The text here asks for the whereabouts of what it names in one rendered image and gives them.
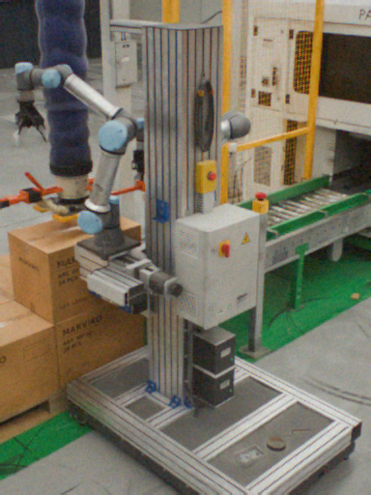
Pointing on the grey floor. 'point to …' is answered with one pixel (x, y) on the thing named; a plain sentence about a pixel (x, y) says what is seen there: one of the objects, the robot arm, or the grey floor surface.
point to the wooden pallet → (57, 403)
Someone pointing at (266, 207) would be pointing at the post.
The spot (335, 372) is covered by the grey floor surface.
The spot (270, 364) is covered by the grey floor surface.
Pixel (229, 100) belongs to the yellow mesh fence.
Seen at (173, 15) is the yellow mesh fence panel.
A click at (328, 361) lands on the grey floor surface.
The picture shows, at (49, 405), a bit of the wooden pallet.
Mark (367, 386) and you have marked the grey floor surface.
